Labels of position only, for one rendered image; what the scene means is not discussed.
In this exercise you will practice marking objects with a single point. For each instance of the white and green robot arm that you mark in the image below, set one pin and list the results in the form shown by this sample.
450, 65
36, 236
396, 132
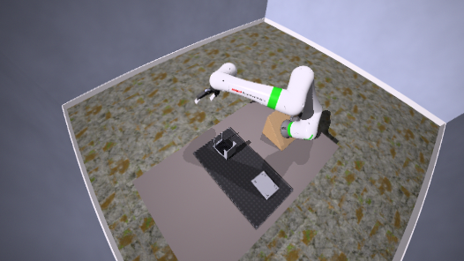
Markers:
290, 102

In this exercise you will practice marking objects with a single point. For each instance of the white rectangular frame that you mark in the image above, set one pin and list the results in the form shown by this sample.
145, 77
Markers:
265, 185

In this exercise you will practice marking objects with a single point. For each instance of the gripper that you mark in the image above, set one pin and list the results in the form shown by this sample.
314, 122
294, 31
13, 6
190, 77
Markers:
205, 93

